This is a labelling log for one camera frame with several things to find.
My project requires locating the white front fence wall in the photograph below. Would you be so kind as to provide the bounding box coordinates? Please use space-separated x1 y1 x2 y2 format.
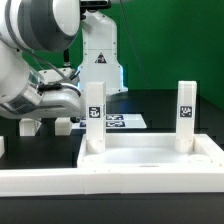
0 167 224 197

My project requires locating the fiducial marker sheet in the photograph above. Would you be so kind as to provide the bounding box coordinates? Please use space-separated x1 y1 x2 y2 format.
71 113 148 130

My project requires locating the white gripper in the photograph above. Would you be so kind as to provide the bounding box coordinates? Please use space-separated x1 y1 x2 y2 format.
0 69 82 119

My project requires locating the white desk top tray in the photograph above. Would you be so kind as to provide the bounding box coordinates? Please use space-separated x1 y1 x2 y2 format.
77 133 224 168

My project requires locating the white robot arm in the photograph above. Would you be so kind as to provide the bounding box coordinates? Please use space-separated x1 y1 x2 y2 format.
0 0 127 119

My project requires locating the white left fence wall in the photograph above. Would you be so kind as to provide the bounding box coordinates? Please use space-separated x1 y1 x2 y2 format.
0 136 5 158

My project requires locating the white fence wall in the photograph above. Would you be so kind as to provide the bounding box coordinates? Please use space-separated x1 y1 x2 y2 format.
0 167 224 197
0 136 5 158

